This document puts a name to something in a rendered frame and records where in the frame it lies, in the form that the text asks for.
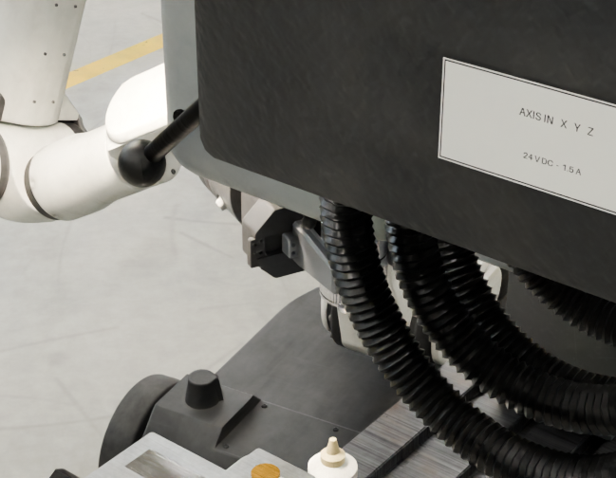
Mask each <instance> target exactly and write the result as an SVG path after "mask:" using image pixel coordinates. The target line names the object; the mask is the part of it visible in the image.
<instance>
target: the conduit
mask: <svg viewBox="0 0 616 478"><path fill-rule="evenodd" d="M319 200H320V202H321V205H320V207H319V209H320V211H321V215H320V218H321V220H322V225H321V227H322V230H323V232H324V233H323V234H322V235H323V237H324V240H325V242H324V245H325V247H326V250H327V252H326V254H327V258H328V260H329V261H328V263H329V266H330V268H331V274H332V276H333V278H334V280H333V281H334V283H335V284H336V286H338V287H337V291H338V293H339V295H340V296H341V298H340V299H341V301H342V303H343V304H344V305H345V307H344V309H345V312H346V313H348V318H349V320H350V321H351V322H353V325H352V326H353V328H354V330H357V331H358V333H357V335H358V338H359V339H362V340H363V342H362V344H363V347H366V348H367V354H368V355H369V356H372V357H373V359H372V361H373V363H375V364H379V367H378V370H379V372H383V373H384V379H386V380H390V388H395V389H397V395H399V396H402V403H405V404H409V411H413V412H416V418H420V419H422V422H423V425H424V426H429V427H430V432H432V433H436V434H437V435H438V440H443V441H444V442H445V446H446V447H448V448H452V449H453V452H454V453H455V454H460V458H461V459H463V460H468V463H469V464H470V465H471V466H473V467H475V466H476V469H478V470H479V471H480V472H485V475H487V476H488V477H490V478H492V477H493V478H616V451H615V452H609V453H607V454H605V453H602V454H598V453H596V454H594V455H592V454H588V455H585V454H581V455H579V454H578V453H574V454H572V453H570V452H567V453H565V452H563V451H561V450H560V451H558V450H556V449H553V450H551V449H550V448H548V447H545V448H544V447H543V446H541V445H540V444H538V445H537V444H535V443H534V442H530V441H529V440H528V439H526V438H522V437H521V436H520V435H519V434H515V433H514V432H512V431H509V430H508V429H507V428H505V427H501V425H500V424H499V423H498V422H494V420H493V419H492V418H491V417H487V415H486V414H485V413H484V412H483V413H481V412H480V409H479V408H478V407H473V403H472V402H471V401H466V396H465V395H459V390H453V384H452V383H447V377H441V376H440V370H435V363H431V362H430V357H428V356H425V355H424V353H425V350H424V349H421V348H420V343H419V342H418V341H415V338H416V336H415V335H414V334H411V333H410V332H411V328H410V327H409V326H406V323H407V321H406V320H405V319H403V318H402V313H401V312H400V311H399V307H398V305H397V304H396V303H395V298H394V297H393V296H392V295H391V294H392V291H391V290H390V288H389V287H388V286H389V284H388V282H387V281H386V280H385V278H386V277H385V275H384V273H383V267H382V265H381V260H380V258H379V255H380V254H379V252H378V251H377V247H378V246H377V244H376V242H375V240H376V237H375V235H374V229H373V227H372V225H373V224H374V223H373V221H372V219H371V218H372V216H373V215H371V214H369V213H366V212H363V211H358V210H356V209H353V208H350V207H348V206H346V205H343V204H340V203H337V202H335V201H332V200H329V199H326V198H324V197H322V196H320V197H319ZM384 222H385V223H386V224H385V225H384V227H385V231H386V232H387V234H386V235H385V236H386V240H387V242H388V243H389V244H388V245H387V246H388V250H389V251H390V252H391V253H390V255H389V256H390V260H391V261H392V262H393V265H392V267H393V270H395V271H396V274H395V276H396V280H398V281H400V282H399V288H400V289H401V290H403V293H402V296H403V298H404V299H406V300H407V307H409V308H411V309H412V316H413V317H416V318H418V320H417V323H418V325H420V326H423V329H422V332H423V334H426V335H429V341H430V342H433V343H435V344H436V350H439V351H441V353H442V357H443V358H444V359H449V365H450V366H456V368H457V373H462V374H463V375H464V379H465V380H472V384H473V387H474V386H479V389H480V392H481V393H488V396H489V398H496V400H497V402H498V404H505V405H506V407H507V409H508V410H512V409H515V411H516V413H517V414H524V415H525V416H526V418H529V419H532V418H533V419H534V420H535V422H538V423H542V422H544V424H545V425H546V426H553V427H554V428H555V429H559V430H562V429H564V431H566V432H575V433H581V434H582V433H583V434H587V435H598V436H603V435H604V436H611V437H612V436H613V435H615V436H616V377H610V376H606V375H604V376H603V375H600V374H596V375H595V373H592V372H588V371H587V370H583V369H582V370H580V368H579V367H575V366H574V367H573V366H572V364H569V363H567V364H566V362H565V361H564V360H559V358H558V357H553V356H552V354H551V353H546V350H545V348H539V343H532V338H527V333H525V332H521V327H520V326H515V321H511V320H510V316H511V315H509V314H505V309H506V308H504V307H500V303H501V302H500V301H497V300H496V299H495V297H496V294H494V293H492V289H493V288H492V287H490V286H488V285H487V284H488V282H489V280H487V279H484V274H485V272H483V271H480V269H481V266H482V265H481V264H478V263H477V260H478V257H477V256H475V252H473V251H470V250H469V249H466V248H461V247H459V246H456V245H453V244H450V243H447V242H445V241H442V240H439V239H437V238H435V237H432V236H429V235H426V234H424V233H421V232H418V231H415V230H411V229H409V228H406V227H403V226H401V225H398V224H395V223H392V222H390V221H387V220H384ZM507 266H508V267H512V268H513V274H514V275H518V281H519V282H521V283H525V288H526V289H530V290H531V291H532V295H533V296H535V297H538V298H539V302H540V303H545V304H546V306H547V309H553V311H554V315H557V316H561V317H562V321H563V322H569V324H570V326H571V327H577V328H578V330H579V331H580V332H586V333H587V335H588V336H589V337H595V339H596V340H598V341H602V340H603V341H604V343H605V344H607V345H608V346H609V345H611V344H612V345H613V347H615V348H616V303H614V302H611V301H608V300H605V299H603V298H600V297H597V296H594V295H592V294H589V293H587V292H584V291H581V290H579V289H576V288H573V287H570V286H568V285H563V284H560V283H558V282H555V281H553V280H550V279H548V278H545V277H542V276H539V275H536V274H534V273H531V272H529V271H526V270H524V269H521V268H518V267H514V266H511V265H508V264H507Z"/></svg>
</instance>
